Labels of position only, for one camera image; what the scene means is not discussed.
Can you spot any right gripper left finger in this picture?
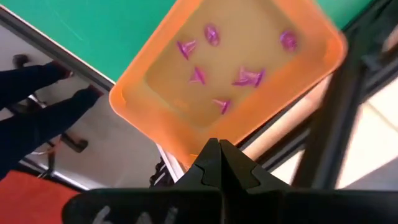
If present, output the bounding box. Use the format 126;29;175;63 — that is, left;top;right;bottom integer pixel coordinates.
172;138;224;224

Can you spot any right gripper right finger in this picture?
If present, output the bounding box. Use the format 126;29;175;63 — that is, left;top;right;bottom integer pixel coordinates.
220;139;295;224

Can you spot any small purple translucent decoration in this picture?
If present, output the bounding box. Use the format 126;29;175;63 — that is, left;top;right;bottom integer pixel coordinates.
176;39;197;60
231;65;267;89
212;98;233;115
279;29;299;53
203;23;221;47
188;65;207;85

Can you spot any orange plastic bin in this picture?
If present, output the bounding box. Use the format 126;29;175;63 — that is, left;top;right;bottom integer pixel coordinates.
108;0;348;169

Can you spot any green table mat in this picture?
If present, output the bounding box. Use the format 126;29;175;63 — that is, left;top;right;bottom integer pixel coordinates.
0;0;377;83

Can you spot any person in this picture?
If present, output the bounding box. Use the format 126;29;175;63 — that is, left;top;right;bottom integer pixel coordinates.
0;54;105;181

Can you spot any red floor mat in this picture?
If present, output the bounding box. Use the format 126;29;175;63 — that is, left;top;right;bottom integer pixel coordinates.
0;169;82;224

